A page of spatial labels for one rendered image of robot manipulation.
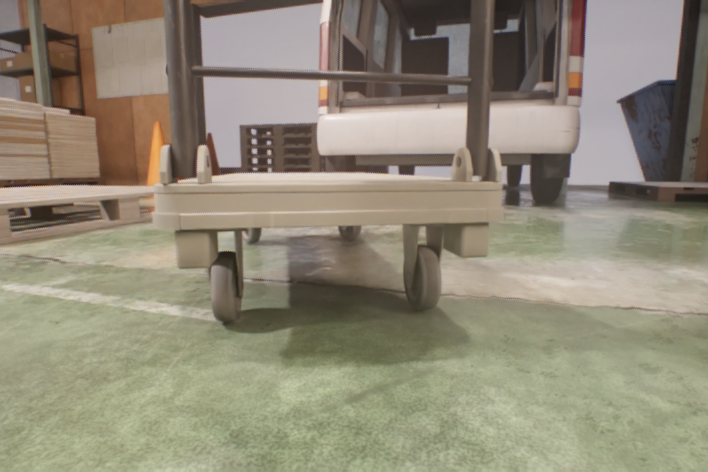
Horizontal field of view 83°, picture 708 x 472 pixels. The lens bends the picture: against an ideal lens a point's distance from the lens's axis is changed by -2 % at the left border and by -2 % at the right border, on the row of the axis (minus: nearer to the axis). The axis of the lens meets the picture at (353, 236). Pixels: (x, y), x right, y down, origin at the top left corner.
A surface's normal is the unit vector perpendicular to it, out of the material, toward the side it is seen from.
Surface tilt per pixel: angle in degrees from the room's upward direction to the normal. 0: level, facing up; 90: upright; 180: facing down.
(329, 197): 90
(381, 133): 89
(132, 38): 90
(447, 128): 88
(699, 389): 0
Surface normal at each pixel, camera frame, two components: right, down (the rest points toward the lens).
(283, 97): -0.29, 0.16
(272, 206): 0.17, 0.16
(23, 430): 0.00, -0.99
